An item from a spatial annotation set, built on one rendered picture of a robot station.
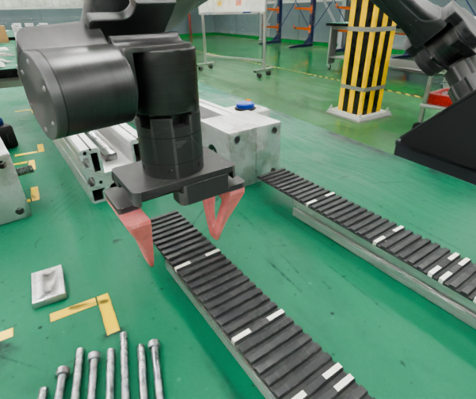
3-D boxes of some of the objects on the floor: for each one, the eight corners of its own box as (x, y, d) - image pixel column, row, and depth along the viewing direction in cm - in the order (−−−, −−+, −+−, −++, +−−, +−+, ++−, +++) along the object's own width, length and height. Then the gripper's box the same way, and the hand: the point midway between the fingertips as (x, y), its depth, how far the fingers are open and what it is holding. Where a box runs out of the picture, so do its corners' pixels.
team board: (195, 71, 650) (184, -55, 554) (212, 67, 683) (206, -52, 587) (257, 79, 564) (258, -68, 468) (274, 74, 597) (279, -63, 501)
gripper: (106, 131, 24) (141, 291, 32) (246, 104, 30) (247, 245, 38) (83, 111, 29) (118, 254, 36) (207, 92, 35) (215, 218, 42)
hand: (183, 243), depth 37 cm, fingers open, 8 cm apart
